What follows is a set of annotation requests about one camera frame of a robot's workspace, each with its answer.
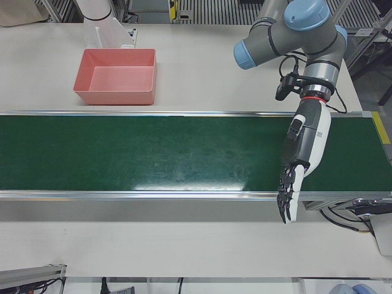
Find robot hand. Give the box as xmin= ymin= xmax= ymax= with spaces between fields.
xmin=276 ymin=99 xmax=333 ymax=225

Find pink plastic box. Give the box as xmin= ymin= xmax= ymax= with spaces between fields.
xmin=72 ymin=48 xmax=158 ymax=106

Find light blue headphones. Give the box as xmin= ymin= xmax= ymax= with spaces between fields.
xmin=331 ymin=282 xmax=374 ymax=294

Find green conveyor belt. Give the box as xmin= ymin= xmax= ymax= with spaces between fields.
xmin=0 ymin=109 xmax=392 ymax=212

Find aluminium extrusion bar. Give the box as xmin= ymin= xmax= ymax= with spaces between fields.
xmin=0 ymin=263 xmax=68 ymax=294

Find beige fabric cover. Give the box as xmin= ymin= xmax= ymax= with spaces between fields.
xmin=0 ymin=0 xmax=47 ymax=28

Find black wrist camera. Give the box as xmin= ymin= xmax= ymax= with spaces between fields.
xmin=274 ymin=72 xmax=300 ymax=101

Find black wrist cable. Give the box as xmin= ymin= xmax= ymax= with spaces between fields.
xmin=277 ymin=52 xmax=349 ymax=115

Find black motor cables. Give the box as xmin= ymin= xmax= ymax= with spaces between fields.
xmin=318 ymin=205 xmax=374 ymax=234

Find aluminium frame structure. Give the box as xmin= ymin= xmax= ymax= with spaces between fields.
xmin=345 ymin=0 xmax=392 ymax=108

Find yellow and black post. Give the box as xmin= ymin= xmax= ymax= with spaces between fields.
xmin=167 ymin=0 xmax=182 ymax=24

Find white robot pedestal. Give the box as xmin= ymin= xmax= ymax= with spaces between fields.
xmin=78 ymin=0 xmax=138 ymax=50

